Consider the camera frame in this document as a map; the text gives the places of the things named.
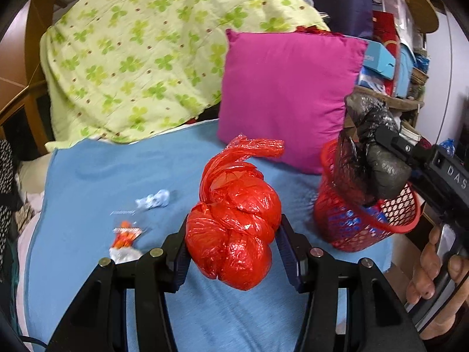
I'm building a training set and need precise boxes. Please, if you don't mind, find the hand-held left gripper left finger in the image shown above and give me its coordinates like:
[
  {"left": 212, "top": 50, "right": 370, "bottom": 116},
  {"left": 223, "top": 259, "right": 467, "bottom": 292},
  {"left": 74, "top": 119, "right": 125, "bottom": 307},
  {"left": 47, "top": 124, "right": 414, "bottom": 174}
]
[{"left": 47, "top": 220, "right": 191, "bottom": 352}]

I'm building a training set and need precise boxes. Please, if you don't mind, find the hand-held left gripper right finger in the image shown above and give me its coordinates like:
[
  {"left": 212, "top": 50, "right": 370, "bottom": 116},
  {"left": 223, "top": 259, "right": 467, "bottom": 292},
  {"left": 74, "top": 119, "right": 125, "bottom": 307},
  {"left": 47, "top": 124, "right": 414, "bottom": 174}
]
[{"left": 276, "top": 214, "right": 427, "bottom": 352}]

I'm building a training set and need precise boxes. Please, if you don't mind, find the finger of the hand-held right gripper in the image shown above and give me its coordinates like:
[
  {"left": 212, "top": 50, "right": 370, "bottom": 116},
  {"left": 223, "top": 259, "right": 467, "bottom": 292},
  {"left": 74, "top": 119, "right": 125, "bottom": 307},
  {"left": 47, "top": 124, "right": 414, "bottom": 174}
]
[{"left": 375, "top": 125, "right": 436, "bottom": 171}]

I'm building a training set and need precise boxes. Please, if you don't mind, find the black plastic bag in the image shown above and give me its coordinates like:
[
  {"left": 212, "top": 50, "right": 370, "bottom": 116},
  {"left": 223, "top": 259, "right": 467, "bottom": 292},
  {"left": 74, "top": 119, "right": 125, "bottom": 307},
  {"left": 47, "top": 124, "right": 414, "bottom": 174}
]
[{"left": 333, "top": 92, "right": 413, "bottom": 206}]

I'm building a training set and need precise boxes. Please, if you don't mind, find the orange white packet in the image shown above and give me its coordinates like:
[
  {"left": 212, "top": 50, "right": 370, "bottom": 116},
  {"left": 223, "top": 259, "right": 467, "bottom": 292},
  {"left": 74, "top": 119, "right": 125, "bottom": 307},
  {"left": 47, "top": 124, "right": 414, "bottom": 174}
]
[{"left": 109, "top": 220, "right": 147, "bottom": 265}]

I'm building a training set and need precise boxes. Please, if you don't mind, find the red mesh basket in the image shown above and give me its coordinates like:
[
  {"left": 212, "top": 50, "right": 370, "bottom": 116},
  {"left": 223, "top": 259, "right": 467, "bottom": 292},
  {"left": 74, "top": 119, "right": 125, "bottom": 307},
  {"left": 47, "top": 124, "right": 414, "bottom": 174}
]
[{"left": 313, "top": 139, "right": 422, "bottom": 253}]

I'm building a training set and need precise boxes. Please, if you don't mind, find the red plastic bag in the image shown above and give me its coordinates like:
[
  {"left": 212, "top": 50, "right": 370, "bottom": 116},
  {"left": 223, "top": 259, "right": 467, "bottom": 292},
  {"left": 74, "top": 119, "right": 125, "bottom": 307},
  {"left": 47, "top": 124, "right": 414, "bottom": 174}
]
[{"left": 185, "top": 135, "right": 285, "bottom": 291}]

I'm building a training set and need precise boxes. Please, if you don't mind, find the white paper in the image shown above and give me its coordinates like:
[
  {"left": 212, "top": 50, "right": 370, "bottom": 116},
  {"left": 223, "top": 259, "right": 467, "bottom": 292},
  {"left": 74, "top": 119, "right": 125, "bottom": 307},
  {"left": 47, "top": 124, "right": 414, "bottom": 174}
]
[{"left": 135, "top": 189, "right": 170, "bottom": 209}]

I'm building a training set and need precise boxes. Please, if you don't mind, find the person's right hand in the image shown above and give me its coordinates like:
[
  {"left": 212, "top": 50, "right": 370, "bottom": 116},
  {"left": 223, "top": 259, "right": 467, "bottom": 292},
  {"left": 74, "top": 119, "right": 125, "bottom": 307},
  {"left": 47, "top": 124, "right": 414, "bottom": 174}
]
[{"left": 406, "top": 225, "right": 469, "bottom": 340}]

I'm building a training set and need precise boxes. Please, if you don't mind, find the round wooden table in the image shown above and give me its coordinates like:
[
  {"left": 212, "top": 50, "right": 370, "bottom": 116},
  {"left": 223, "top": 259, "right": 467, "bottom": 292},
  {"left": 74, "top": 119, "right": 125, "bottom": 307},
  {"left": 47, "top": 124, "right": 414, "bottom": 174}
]
[{"left": 355, "top": 0, "right": 440, "bottom": 125}]

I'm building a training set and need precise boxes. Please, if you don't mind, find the blue storage bin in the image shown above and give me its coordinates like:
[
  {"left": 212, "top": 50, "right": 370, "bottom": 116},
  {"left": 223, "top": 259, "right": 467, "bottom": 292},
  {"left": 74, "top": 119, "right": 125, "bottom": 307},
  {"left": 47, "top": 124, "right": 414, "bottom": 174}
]
[{"left": 397, "top": 42, "right": 417, "bottom": 98}]

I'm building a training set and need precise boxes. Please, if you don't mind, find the light blue cardboard box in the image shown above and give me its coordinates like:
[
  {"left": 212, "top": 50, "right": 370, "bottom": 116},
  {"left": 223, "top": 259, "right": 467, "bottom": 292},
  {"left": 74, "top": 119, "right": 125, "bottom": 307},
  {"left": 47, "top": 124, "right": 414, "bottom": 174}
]
[{"left": 361, "top": 40, "right": 398, "bottom": 78}]

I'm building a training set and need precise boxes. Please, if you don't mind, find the red gift box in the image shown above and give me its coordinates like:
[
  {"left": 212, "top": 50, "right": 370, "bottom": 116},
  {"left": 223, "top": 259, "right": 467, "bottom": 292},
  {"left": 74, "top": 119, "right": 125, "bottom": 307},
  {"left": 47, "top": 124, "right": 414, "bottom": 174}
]
[{"left": 372, "top": 11, "right": 401, "bottom": 42}]

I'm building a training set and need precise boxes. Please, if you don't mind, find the blue towel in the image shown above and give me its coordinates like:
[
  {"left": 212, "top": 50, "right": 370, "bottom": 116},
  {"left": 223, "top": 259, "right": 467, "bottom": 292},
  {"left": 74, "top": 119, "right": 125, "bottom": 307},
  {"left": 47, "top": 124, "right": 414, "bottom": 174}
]
[{"left": 24, "top": 119, "right": 394, "bottom": 352}]

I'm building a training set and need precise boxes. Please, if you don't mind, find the magenta pillow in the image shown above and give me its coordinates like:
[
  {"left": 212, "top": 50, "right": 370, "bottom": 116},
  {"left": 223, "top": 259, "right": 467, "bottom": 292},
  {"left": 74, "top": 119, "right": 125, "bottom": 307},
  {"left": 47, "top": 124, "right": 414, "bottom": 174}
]
[{"left": 217, "top": 28, "right": 369, "bottom": 175}]

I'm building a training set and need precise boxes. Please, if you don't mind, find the clear storage box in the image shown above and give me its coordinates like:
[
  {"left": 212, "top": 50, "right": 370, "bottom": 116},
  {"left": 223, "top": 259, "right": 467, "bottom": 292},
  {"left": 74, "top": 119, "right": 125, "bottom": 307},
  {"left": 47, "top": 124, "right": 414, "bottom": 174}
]
[{"left": 370, "top": 0, "right": 412, "bottom": 38}]

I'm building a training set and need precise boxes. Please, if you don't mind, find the red crinkled wrapping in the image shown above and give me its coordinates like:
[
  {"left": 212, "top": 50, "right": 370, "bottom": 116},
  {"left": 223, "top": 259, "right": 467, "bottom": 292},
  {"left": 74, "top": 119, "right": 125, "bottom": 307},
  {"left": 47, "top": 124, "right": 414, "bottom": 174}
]
[{"left": 296, "top": 25, "right": 346, "bottom": 38}]

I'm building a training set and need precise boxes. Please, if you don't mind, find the beige cushion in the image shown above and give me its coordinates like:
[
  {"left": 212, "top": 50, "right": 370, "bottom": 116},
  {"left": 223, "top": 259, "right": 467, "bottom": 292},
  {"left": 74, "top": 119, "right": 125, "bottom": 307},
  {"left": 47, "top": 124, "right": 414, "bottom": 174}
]
[{"left": 18, "top": 158, "right": 49, "bottom": 196}]

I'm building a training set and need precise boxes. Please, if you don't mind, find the black polka dot garment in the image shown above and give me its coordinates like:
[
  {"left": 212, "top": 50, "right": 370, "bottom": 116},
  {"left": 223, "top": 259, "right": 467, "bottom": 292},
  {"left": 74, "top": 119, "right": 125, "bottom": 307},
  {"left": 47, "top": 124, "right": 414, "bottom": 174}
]
[{"left": 0, "top": 139, "right": 19, "bottom": 272}]

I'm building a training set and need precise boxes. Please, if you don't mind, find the green clover quilt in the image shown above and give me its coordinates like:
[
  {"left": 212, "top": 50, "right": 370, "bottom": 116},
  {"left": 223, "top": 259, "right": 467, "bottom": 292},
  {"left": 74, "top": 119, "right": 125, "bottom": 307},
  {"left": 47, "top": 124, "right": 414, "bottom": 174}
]
[{"left": 38, "top": 0, "right": 332, "bottom": 143}]

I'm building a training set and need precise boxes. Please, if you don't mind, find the wooden cabinet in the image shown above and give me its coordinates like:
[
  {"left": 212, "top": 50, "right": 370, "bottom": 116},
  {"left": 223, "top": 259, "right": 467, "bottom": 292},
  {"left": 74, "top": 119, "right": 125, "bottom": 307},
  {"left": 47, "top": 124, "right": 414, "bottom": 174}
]
[{"left": 0, "top": 0, "right": 63, "bottom": 147}]

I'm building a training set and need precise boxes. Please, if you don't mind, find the navy bag with orange handles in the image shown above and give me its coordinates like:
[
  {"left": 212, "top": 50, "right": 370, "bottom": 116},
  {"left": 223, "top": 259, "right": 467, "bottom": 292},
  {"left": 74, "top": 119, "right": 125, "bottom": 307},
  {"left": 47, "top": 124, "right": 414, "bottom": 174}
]
[{"left": 311, "top": 0, "right": 374, "bottom": 39}]

